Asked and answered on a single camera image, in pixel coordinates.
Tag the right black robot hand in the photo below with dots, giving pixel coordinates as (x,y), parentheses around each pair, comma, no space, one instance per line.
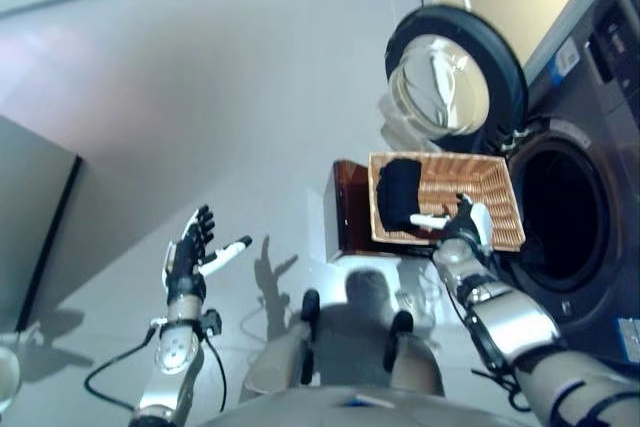
(470,227)

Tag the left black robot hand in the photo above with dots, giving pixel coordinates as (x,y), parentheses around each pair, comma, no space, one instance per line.
(185,257)

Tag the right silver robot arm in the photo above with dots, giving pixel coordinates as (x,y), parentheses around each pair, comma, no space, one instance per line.
(520,327)

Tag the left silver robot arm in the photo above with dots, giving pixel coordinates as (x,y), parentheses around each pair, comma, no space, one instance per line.
(170,362)

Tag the washing machine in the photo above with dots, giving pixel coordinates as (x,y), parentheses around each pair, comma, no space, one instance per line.
(565,207)

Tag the wicker laundry basket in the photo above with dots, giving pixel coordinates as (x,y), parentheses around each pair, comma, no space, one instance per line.
(480,182)

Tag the black rolled garment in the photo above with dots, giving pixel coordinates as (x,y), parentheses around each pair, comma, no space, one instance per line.
(397,192)

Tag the left silver robot leg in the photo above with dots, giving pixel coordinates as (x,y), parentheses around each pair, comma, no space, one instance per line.
(275,357)

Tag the silver robot leg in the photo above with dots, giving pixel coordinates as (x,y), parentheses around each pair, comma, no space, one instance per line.
(415,362)
(275,357)

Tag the right silver robot leg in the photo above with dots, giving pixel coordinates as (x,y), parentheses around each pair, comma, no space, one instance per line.
(415,362)

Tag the round glass washer door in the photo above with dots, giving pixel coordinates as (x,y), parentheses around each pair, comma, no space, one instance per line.
(440,82)

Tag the grey cabinet with black edge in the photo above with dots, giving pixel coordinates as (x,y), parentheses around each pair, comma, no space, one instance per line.
(30,217)

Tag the white cylindrical device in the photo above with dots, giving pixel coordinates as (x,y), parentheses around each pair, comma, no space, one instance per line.
(7,377)

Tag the grey robot torso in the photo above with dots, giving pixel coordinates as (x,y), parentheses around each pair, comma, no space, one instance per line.
(350,412)

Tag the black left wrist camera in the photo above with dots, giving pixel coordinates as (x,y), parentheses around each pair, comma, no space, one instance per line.
(212,322)

